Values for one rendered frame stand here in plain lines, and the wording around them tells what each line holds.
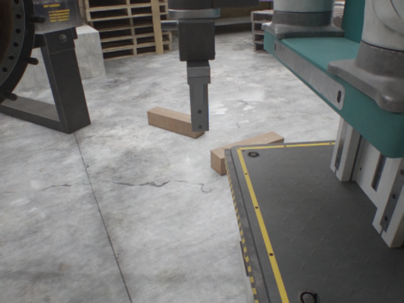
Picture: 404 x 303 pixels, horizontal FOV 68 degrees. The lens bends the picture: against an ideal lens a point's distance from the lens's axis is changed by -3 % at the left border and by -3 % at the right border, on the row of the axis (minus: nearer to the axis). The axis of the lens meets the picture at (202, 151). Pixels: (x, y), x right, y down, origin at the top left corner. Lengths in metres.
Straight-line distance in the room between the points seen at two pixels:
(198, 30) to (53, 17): 3.51
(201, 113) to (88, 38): 3.01
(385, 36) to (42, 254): 1.22
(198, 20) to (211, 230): 0.93
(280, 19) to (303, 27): 0.06
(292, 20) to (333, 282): 0.60
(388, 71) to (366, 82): 0.03
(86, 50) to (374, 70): 3.15
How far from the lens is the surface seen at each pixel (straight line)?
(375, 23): 0.45
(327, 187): 0.95
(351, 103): 0.48
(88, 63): 3.44
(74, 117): 2.17
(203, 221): 1.27
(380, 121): 0.42
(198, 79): 0.40
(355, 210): 0.89
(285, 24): 0.85
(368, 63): 0.45
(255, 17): 4.17
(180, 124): 1.90
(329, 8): 0.87
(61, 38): 2.05
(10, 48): 0.79
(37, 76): 3.44
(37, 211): 1.53
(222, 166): 1.49
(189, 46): 0.43
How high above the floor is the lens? 0.85
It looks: 30 degrees down
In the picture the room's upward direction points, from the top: 2 degrees counter-clockwise
